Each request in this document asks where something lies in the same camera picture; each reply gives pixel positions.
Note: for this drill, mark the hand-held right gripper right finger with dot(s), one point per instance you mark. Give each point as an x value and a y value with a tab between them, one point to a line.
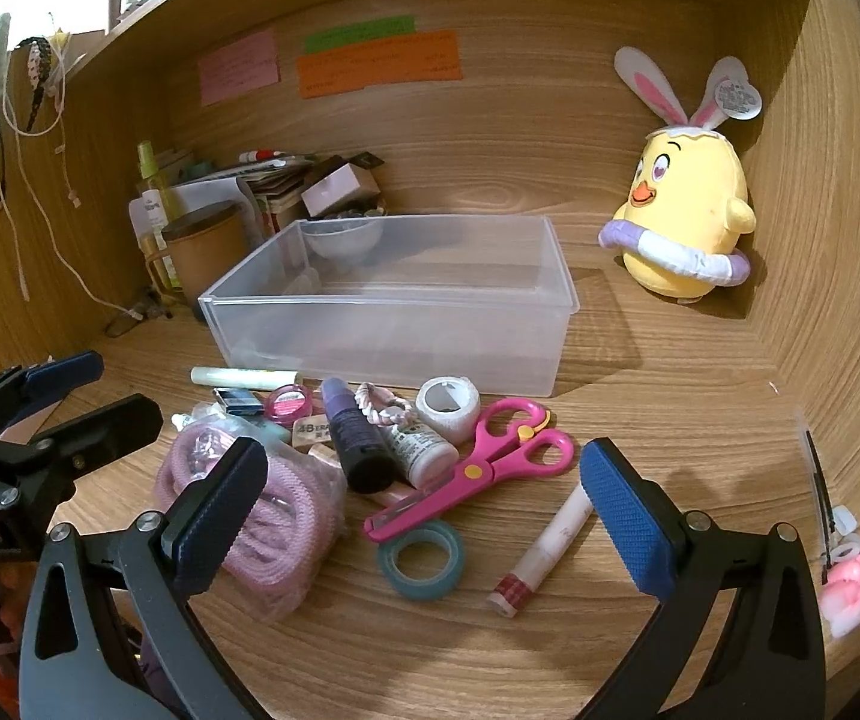
625	521

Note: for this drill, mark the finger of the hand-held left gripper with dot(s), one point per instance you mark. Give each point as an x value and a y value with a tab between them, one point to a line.
66	373
107	424

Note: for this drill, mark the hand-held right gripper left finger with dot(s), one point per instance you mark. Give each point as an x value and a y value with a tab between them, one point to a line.
212	521

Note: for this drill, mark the white lip balm tube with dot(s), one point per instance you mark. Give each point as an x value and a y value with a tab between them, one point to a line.
550	547

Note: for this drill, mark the white eraser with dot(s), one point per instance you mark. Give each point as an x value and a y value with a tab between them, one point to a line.
312	431

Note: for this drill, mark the pale green tube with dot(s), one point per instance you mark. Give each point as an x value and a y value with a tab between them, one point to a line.
242	377

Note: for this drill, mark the pink scissors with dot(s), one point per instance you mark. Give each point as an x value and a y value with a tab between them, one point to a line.
475	472

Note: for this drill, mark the black purple spray bottle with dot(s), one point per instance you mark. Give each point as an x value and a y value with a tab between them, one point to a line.
355	442

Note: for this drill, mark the teal tape roll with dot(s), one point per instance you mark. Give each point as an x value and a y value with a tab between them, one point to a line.
400	577

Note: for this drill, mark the small white bottle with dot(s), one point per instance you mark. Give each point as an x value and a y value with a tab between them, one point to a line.
422	454

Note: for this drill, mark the clear plastic storage box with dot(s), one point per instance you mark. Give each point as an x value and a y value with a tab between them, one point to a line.
400	337

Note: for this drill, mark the blue eyeshadow palette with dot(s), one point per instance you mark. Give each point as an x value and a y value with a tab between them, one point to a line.
238	400

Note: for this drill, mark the pink round compact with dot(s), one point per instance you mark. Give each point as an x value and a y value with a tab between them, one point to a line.
286	403

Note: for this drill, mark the white lotion bottle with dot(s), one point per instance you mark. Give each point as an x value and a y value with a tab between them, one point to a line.
150	225

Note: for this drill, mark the brown cylinder container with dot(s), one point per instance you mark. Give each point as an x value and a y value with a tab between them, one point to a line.
208	255

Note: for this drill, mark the white bandage roll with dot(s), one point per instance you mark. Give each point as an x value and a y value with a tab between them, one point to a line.
460	409

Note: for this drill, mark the yellow green spray bottle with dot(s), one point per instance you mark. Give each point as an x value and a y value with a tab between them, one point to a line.
148	169

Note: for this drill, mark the pink paw hair clip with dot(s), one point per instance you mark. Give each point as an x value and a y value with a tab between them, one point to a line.
850	592

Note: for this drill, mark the stack of books and papers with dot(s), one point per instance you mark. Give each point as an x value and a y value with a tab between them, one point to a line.
272	191

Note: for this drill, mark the red white marker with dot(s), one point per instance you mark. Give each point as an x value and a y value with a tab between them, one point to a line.
261	156

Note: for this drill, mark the clear glass bowl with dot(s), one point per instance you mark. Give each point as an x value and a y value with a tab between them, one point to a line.
343	236

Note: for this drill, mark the black beaded headband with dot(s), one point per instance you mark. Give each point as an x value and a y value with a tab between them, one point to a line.
39	67

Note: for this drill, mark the yellow chick plush toy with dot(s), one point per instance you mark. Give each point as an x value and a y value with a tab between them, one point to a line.
688	217

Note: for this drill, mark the small pink box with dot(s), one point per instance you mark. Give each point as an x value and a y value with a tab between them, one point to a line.
336	191

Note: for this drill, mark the pink sticky note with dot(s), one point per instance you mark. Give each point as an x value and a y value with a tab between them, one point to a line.
238	67

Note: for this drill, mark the orange sticky note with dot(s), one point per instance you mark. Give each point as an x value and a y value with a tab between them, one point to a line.
381	64

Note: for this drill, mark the green sticky note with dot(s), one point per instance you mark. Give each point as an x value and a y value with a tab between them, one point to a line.
358	32

